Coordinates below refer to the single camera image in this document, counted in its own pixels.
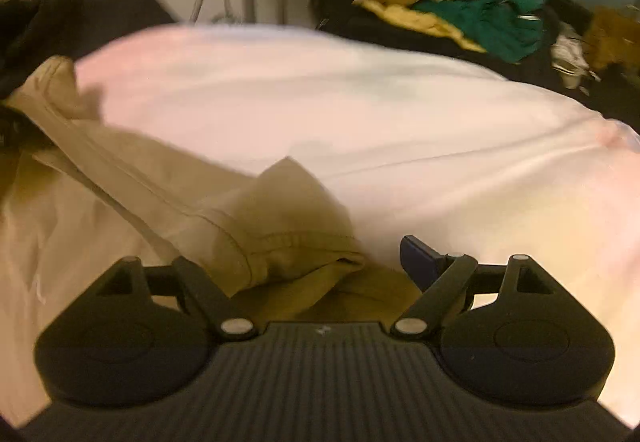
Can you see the white bed sheet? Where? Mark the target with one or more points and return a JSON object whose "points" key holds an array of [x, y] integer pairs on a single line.
{"points": [[350, 112]]}

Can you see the white grey striped garment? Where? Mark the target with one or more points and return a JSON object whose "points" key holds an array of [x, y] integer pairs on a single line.
{"points": [[567, 52]]}

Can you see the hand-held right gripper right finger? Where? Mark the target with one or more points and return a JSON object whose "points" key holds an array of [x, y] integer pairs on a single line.
{"points": [[417, 264]]}

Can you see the green garment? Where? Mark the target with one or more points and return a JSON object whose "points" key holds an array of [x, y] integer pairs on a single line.
{"points": [[490, 19]]}

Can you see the brown garment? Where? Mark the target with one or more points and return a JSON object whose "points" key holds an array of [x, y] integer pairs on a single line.
{"points": [[615, 34]]}

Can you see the tan garment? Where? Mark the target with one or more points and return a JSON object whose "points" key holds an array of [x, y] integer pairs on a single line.
{"points": [[280, 217]]}

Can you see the yellow garment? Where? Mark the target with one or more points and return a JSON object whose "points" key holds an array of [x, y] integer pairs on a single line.
{"points": [[405, 14]]}

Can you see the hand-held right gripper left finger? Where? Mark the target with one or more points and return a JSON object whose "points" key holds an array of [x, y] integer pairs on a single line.
{"points": [[192, 274]]}

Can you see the black cloth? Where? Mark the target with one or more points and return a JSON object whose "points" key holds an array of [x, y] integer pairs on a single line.
{"points": [[350, 22]]}

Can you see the dark navy cloth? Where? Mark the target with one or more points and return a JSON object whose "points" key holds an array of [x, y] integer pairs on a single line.
{"points": [[100, 17]]}

